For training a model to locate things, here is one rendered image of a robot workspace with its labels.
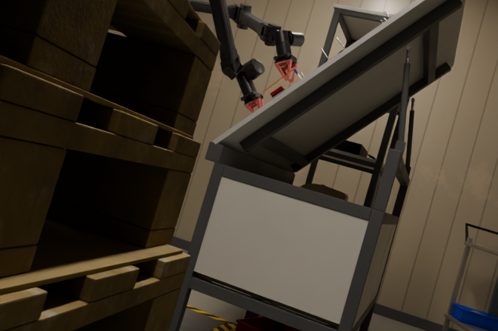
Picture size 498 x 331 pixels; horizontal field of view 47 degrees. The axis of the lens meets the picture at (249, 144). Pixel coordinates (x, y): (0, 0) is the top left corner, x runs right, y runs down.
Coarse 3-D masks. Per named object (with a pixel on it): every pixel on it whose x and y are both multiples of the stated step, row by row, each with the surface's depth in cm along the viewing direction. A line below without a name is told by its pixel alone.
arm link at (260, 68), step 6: (252, 60) 226; (240, 66) 234; (246, 66) 226; (252, 66) 225; (258, 66) 226; (228, 72) 228; (234, 72) 228; (240, 72) 228; (246, 72) 228; (252, 72) 226; (258, 72) 225; (264, 72) 227; (252, 78) 228
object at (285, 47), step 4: (276, 44) 226; (280, 44) 225; (284, 44) 224; (288, 44) 225; (276, 48) 226; (280, 48) 225; (284, 48) 224; (288, 48) 225; (276, 52) 227; (280, 52) 225; (284, 52) 224; (288, 52) 224; (276, 56) 222; (280, 56) 222; (284, 56) 223; (288, 56) 222; (276, 60) 224; (296, 60) 230
